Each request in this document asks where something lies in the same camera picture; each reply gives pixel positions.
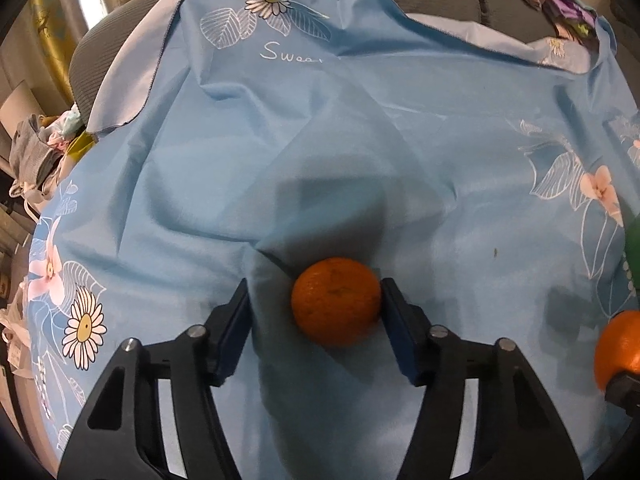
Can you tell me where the grey sofa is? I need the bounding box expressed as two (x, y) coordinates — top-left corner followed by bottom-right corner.
(69, 0), (640, 131)

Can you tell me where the blue floral bed sheet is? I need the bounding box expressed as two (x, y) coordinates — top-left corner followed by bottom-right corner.
(25, 0), (640, 480)

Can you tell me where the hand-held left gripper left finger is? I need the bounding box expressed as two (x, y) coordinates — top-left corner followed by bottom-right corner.
(56, 277), (251, 480)

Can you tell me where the purple garment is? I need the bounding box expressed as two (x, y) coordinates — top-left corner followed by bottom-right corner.
(542, 0), (601, 36)

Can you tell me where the green bowl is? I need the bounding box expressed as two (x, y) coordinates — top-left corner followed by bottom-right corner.
(624, 212), (640, 308)

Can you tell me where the gold patterned curtain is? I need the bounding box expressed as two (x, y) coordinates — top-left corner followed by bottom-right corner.
(27, 0), (131, 111)

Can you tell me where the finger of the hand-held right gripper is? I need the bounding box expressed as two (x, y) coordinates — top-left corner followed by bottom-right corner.
(604, 371), (640, 418)

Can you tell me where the pile of grey clothes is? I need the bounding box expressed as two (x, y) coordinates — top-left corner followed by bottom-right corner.
(7, 112), (76, 196)

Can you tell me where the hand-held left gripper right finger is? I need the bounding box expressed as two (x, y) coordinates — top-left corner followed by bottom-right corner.
(380, 277), (586, 480)

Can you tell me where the orange mandarin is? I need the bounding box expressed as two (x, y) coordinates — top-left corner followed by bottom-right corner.
(594, 310), (640, 392)
(291, 257), (383, 349)

